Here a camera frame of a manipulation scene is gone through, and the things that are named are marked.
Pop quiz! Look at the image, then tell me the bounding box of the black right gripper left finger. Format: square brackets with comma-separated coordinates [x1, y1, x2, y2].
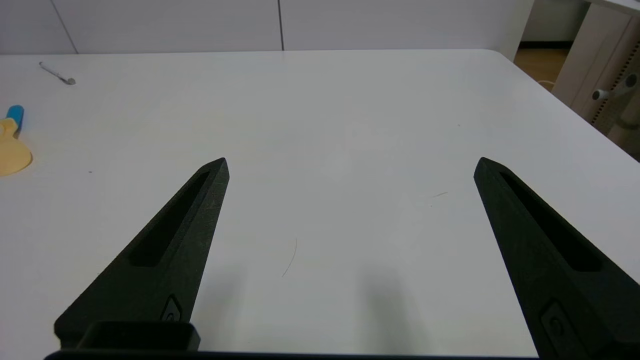
[54, 157, 230, 352]

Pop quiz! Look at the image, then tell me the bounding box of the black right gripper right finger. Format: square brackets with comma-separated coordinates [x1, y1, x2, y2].
[473, 157, 640, 359]

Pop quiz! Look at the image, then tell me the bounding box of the white marker pen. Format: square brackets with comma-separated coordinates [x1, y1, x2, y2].
[39, 61, 77, 86]

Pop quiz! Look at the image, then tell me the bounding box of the blue handled yellow spatula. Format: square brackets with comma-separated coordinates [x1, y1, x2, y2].
[0, 105, 33, 177]

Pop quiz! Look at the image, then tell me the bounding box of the beige cabinet with handle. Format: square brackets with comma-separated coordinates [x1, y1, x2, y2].
[551, 2, 640, 161]

